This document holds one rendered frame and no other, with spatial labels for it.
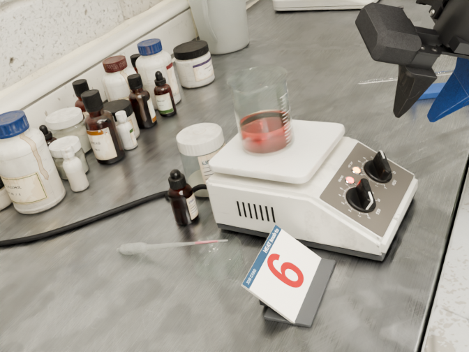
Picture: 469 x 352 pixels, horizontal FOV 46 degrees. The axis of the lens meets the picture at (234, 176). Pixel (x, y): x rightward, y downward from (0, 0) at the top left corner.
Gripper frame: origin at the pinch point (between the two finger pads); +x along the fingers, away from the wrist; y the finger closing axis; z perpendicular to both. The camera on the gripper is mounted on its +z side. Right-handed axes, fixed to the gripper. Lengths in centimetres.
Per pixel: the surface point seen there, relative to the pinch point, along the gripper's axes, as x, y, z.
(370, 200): 9.0, 4.3, -6.7
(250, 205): 16.2, 13.9, -2.4
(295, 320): 15.2, 11.9, -16.4
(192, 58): 32, 13, 45
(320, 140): 10.1, 6.9, 2.4
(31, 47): 32, 41, 42
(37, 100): 35, 39, 33
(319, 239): 14.9, 7.5, -7.4
